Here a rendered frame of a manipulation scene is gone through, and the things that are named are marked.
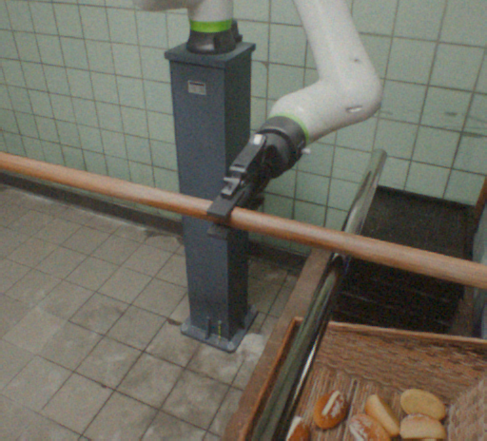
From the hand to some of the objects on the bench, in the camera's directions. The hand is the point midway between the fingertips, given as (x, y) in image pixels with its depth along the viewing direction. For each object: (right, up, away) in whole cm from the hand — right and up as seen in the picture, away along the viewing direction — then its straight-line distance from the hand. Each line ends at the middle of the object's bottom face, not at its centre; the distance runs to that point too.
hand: (225, 213), depth 67 cm
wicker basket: (+26, -58, +24) cm, 68 cm away
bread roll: (+42, -50, +34) cm, 74 cm away
